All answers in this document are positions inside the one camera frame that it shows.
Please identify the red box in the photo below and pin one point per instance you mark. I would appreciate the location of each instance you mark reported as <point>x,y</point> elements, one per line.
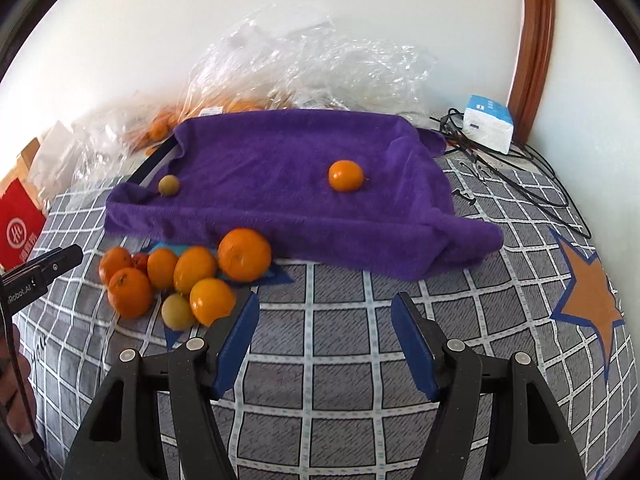
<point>20,225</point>

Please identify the purple towel-lined tray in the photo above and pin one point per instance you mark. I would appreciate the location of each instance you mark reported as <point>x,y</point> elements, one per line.
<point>275,185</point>

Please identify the small brown-green fruit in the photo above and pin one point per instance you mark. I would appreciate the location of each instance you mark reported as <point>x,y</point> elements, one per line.
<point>169,185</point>

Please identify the cardboard box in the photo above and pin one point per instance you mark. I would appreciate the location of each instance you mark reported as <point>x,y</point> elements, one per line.
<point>22,160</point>

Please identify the grey checked bedsheet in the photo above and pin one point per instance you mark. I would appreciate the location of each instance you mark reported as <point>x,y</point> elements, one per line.
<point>340,350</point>

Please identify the plastic bag of oranges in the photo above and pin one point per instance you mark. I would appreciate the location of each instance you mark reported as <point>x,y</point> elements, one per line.
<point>150,130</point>

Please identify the clear plastic bag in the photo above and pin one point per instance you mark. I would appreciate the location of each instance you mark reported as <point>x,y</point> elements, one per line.
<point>310,70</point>

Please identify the white paper bag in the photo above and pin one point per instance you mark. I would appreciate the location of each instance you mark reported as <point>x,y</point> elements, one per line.
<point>55,155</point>

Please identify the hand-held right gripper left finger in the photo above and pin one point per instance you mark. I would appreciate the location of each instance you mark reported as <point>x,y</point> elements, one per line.
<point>237,345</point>

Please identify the large orange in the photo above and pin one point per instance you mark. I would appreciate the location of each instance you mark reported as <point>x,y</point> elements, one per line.
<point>244,255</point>

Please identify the black tray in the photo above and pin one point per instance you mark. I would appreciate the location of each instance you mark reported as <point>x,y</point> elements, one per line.
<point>150,166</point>

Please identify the person's left hand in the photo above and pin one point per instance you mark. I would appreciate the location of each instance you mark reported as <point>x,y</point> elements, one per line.
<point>14,390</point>

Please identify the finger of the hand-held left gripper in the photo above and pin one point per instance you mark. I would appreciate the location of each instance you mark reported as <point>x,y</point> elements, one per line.
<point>57,261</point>

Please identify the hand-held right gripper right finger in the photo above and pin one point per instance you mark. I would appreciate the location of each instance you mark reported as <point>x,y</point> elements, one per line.
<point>412,345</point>

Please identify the small red fruit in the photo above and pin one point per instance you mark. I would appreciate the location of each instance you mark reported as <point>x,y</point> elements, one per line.
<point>141,260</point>

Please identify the wooden door frame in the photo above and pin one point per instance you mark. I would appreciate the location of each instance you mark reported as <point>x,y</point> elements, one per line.
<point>535,50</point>

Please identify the yellow-green round fruit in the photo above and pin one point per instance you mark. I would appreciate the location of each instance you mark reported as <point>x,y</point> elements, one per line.
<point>177,311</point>

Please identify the blue white tissue pack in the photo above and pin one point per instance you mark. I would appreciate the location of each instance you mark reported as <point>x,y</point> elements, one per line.
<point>487,122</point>

